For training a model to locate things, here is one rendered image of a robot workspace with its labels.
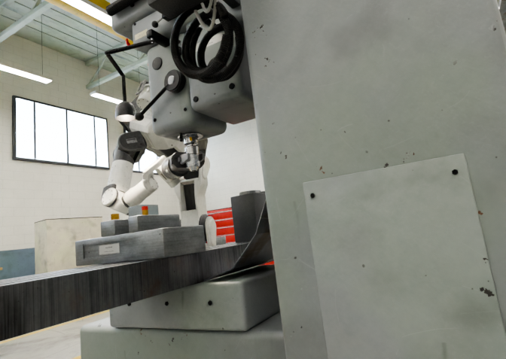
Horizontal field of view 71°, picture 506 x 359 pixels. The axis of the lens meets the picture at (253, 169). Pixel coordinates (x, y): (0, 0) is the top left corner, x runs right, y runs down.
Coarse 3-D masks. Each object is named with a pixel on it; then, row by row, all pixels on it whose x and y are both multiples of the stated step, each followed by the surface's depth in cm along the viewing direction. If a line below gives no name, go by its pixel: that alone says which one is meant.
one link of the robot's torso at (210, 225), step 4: (208, 220) 184; (212, 220) 187; (208, 224) 183; (212, 224) 186; (208, 228) 182; (212, 228) 186; (208, 232) 182; (212, 232) 185; (208, 236) 182; (212, 236) 184; (208, 240) 182; (212, 240) 183; (208, 244) 182; (212, 244) 183
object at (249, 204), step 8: (248, 192) 144; (256, 192) 144; (264, 192) 151; (232, 200) 146; (240, 200) 143; (248, 200) 140; (256, 200) 140; (264, 200) 145; (232, 208) 145; (240, 208) 143; (248, 208) 140; (256, 208) 139; (240, 216) 142; (248, 216) 140; (256, 216) 138; (240, 224) 142; (248, 224) 140; (256, 224) 138; (240, 232) 142; (248, 232) 139; (240, 240) 142; (248, 240) 139
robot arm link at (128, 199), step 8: (136, 184) 141; (120, 192) 144; (128, 192) 140; (136, 192) 139; (144, 192) 139; (120, 200) 140; (128, 200) 140; (136, 200) 140; (112, 208) 142; (120, 208) 141
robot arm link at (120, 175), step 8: (120, 160) 153; (112, 168) 152; (120, 168) 151; (128, 168) 153; (112, 176) 150; (120, 176) 150; (128, 176) 152; (112, 184) 146; (120, 184) 148; (128, 184) 151; (104, 192) 146; (112, 192) 141; (104, 200) 142; (112, 200) 140
